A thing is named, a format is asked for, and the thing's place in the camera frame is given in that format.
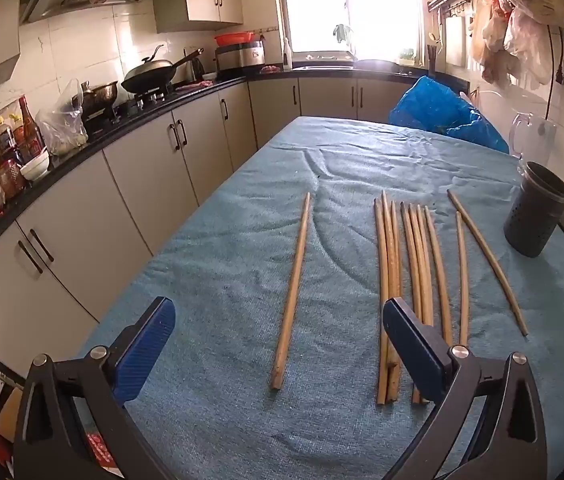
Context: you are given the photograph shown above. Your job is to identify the black wok with lid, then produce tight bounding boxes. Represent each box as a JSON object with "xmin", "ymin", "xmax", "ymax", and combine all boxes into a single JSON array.
[{"xmin": 121, "ymin": 45, "xmax": 204, "ymax": 95}]

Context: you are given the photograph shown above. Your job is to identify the row of wooden chopsticks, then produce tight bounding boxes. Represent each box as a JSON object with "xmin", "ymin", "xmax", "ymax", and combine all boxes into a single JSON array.
[{"xmin": 374, "ymin": 189, "xmax": 530, "ymax": 406}]

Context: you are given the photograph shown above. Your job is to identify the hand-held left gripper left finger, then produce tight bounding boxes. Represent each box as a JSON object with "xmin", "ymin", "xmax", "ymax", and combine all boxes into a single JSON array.
[{"xmin": 12, "ymin": 296, "xmax": 177, "ymax": 480}]

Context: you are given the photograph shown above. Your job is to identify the clear bag with vegetables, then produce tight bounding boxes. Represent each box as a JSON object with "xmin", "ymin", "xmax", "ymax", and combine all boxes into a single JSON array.
[{"xmin": 36, "ymin": 79, "xmax": 89, "ymax": 157}]

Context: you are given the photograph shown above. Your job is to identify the black gas stove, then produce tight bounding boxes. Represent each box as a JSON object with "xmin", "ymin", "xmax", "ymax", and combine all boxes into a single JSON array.
[{"xmin": 84, "ymin": 87, "xmax": 177, "ymax": 126}]

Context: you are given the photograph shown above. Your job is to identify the dark grey utensil holder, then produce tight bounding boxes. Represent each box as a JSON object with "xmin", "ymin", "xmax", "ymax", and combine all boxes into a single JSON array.
[{"xmin": 504, "ymin": 161, "xmax": 564, "ymax": 258}]

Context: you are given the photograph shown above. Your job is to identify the silver rice cooker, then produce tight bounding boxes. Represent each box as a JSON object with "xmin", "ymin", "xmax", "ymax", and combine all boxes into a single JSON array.
[{"xmin": 215, "ymin": 40, "xmax": 266, "ymax": 72}]

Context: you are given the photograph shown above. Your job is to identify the steel kitchen sink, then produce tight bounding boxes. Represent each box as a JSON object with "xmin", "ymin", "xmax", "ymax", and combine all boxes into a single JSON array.
[{"xmin": 292, "ymin": 60, "xmax": 357, "ymax": 71}]

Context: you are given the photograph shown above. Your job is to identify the hanging clear plastic bags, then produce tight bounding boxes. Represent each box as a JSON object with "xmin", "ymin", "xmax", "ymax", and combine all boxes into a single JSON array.
[{"xmin": 469, "ymin": 0, "xmax": 555, "ymax": 86}]

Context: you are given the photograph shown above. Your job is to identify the black power cable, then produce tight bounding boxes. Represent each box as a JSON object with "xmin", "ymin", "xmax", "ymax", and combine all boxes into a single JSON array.
[{"xmin": 546, "ymin": 25, "xmax": 564, "ymax": 126}]

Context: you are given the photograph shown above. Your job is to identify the clear glass mug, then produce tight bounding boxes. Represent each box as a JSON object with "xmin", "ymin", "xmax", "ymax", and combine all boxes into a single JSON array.
[{"xmin": 508, "ymin": 112, "xmax": 557, "ymax": 161}]

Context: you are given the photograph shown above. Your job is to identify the blue table cloth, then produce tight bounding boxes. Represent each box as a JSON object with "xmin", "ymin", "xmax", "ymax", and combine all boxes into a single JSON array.
[{"xmin": 74, "ymin": 116, "xmax": 564, "ymax": 480}]

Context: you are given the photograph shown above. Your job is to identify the cream kitchen counter cabinets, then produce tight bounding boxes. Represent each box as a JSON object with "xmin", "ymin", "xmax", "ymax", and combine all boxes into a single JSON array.
[{"xmin": 0, "ymin": 77, "xmax": 442, "ymax": 376}]

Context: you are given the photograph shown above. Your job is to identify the red plastic basin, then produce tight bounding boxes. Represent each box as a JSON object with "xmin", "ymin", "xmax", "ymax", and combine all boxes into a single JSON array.
[{"xmin": 213, "ymin": 31, "xmax": 255, "ymax": 47}]

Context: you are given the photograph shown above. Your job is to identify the steel cooking pot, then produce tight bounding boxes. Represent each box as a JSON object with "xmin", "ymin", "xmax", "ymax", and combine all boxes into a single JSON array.
[{"xmin": 82, "ymin": 80, "xmax": 119, "ymax": 118}]

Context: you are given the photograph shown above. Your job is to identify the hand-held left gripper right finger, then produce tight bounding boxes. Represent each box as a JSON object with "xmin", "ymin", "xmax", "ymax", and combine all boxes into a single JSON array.
[{"xmin": 383, "ymin": 296, "xmax": 548, "ymax": 480}]

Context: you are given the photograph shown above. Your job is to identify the blue plastic bag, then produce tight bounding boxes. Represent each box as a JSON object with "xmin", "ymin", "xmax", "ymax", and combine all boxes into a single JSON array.
[{"xmin": 388, "ymin": 76, "xmax": 510, "ymax": 153}]

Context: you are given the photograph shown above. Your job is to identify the group of sauce bottles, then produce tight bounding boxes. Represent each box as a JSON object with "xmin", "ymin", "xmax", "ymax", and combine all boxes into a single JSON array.
[{"xmin": 0, "ymin": 95, "xmax": 45, "ymax": 196}]

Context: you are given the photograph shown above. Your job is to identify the white bowl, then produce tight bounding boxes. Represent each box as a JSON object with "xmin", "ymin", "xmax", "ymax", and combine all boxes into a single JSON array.
[{"xmin": 20, "ymin": 154, "xmax": 50, "ymax": 181}]

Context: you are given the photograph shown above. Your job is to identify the kitchen window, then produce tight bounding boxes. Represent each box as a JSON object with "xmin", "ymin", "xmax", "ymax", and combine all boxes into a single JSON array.
[{"xmin": 282, "ymin": 0, "xmax": 423, "ymax": 61}]

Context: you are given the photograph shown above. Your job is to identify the single wooden chopstick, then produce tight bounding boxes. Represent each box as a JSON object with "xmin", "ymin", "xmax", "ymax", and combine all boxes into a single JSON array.
[{"xmin": 269, "ymin": 191, "xmax": 311, "ymax": 392}]

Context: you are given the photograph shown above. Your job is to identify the white cutting board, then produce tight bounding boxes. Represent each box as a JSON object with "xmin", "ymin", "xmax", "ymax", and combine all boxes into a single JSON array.
[{"xmin": 444, "ymin": 17, "xmax": 465, "ymax": 67}]

